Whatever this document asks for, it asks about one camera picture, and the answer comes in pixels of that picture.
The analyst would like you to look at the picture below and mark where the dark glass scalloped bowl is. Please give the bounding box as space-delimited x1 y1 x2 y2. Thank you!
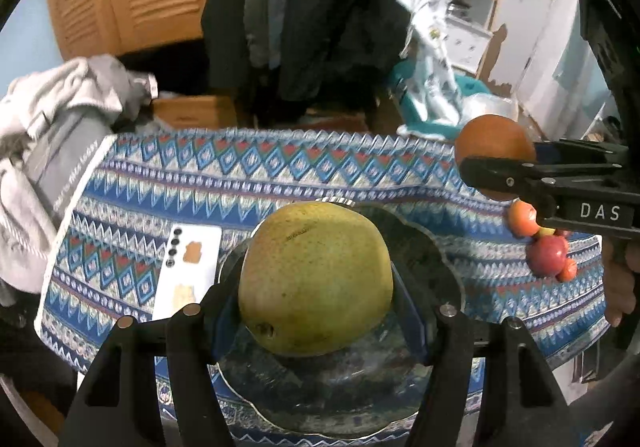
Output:
215 197 466 439

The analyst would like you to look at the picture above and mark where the teal plastic basket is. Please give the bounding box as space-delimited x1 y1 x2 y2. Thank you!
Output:
390 62 493 140

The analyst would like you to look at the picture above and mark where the large black hanging coat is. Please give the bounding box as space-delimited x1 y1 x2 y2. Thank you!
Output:
272 0 406 112

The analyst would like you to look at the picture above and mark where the white drawer cabinet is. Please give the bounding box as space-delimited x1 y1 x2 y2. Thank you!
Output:
445 17 496 75

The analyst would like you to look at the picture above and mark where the black hanging jacket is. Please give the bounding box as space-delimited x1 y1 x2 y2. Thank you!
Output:
200 0 251 90

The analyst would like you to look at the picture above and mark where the white printed plastic bag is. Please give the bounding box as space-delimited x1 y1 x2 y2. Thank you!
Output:
396 0 463 125

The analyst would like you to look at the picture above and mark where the light grey hoodie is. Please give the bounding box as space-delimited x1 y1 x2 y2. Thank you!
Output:
0 54 160 298

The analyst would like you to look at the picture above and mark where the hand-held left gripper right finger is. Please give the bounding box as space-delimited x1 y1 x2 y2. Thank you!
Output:
390 264 573 447

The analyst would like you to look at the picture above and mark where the person's right hand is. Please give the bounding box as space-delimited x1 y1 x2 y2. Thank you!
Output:
602 246 640 328

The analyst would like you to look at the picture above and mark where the grey printed garment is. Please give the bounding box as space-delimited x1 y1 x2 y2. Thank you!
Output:
25 109 115 233

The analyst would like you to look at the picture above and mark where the blue patterned tablecloth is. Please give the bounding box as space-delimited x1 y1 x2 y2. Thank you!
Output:
34 128 613 447

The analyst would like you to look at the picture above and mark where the cardboard box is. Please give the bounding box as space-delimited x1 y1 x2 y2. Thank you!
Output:
152 96 238 130

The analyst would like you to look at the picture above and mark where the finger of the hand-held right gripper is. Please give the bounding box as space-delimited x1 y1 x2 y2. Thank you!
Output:
459 156 558 222
532 139 628 178

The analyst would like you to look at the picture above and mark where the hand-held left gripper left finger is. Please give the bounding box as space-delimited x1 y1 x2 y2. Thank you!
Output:
59 271 251 447

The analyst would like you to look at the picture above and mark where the pink red apple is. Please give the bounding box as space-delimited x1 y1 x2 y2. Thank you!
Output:
525 234 570 278

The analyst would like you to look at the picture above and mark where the white smartphone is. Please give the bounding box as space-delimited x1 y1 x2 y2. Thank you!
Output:
151 225 222 323

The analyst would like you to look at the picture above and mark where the clear plastic bag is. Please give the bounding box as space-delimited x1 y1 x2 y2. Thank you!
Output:
460 92 521 120

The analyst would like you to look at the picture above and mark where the large orange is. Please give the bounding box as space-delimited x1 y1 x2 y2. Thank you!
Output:
454 114 537 202

